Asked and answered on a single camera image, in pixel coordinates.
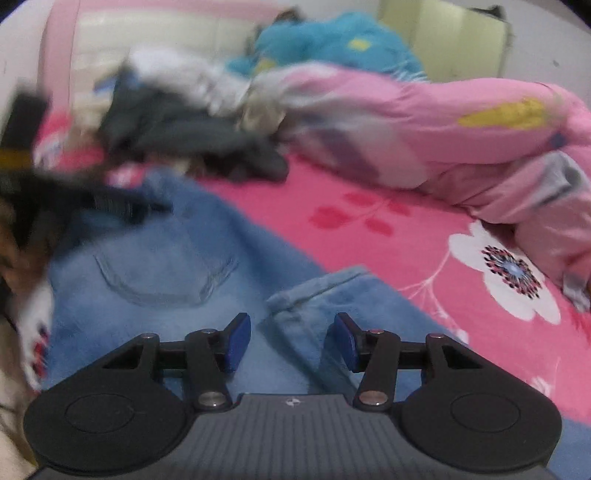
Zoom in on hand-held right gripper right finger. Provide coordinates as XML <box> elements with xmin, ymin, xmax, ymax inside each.
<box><xmin>335</xmin><ymin>312</ymin><xmax>485</xmax><ymax>411</ymax></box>

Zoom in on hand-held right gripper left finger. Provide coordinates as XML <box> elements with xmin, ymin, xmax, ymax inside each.
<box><xmin>102</xmin><ymin>313</ymin><xmax>252</xmax><ymax>411</ymax></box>

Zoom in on blue denim jeans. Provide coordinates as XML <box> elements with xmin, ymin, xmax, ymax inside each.
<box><xmin>46</xmin><ymin>168</ymin><xmax>591</xmax><ymax>480</ymax></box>

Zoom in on pink floral bed sheet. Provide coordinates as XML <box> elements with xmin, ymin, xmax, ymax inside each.
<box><xmin>198</xmin><ymin>152</ymin><xmax>591</xmax><ymax>421</ymax></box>

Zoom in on dark grey garment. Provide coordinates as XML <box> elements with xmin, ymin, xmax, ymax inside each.
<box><xmin>99</xmin><ymin>69</ymin><xmax>290</xmax><ymax>183</ymax></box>

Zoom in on white garment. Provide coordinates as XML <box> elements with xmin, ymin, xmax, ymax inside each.
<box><xmin>127</xmin><ymin>48</ymin><xmax>251</xmax><ymax>117</ymax></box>

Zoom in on white padded headboard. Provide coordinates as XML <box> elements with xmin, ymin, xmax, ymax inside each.
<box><xmin>71</xmin><ymin>9</ymin><xmax>260</xmax><ymax>101</ymax></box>

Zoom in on beige garment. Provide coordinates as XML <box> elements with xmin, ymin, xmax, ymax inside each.
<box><xmin>238</xmin><ymin>96</ymin><xmax>286</xmax><ymax>136</ymax></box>

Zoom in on pink carrot print quilt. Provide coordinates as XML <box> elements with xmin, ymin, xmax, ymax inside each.
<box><xmin>252</xmin><ymin>62</ymin><xmax>591</xmax><ymax>315</ymax></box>

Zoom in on blue patterned quilt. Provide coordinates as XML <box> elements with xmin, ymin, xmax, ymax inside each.
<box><xmin>226</xmin><ymin>11</ymin><xmax>431</xmax><ymax>85</ymax></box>

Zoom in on pale yellow wardrobe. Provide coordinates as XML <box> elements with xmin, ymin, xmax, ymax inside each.
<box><xmin>379</xmin><ymin>0</ymin><xmax>514</xmax><ymax>85</ymax></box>

